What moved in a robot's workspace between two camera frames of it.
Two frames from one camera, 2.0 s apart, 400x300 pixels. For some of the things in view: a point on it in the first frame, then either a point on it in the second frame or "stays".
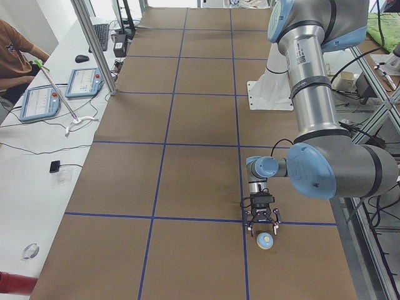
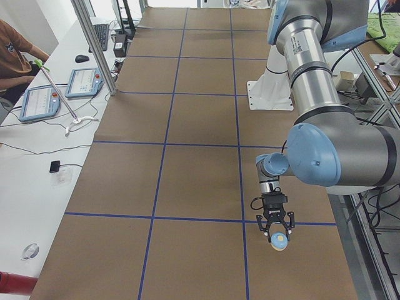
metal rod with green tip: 44,69 stays
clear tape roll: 30,251 stays
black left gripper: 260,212 → 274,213
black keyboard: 101,30 stays
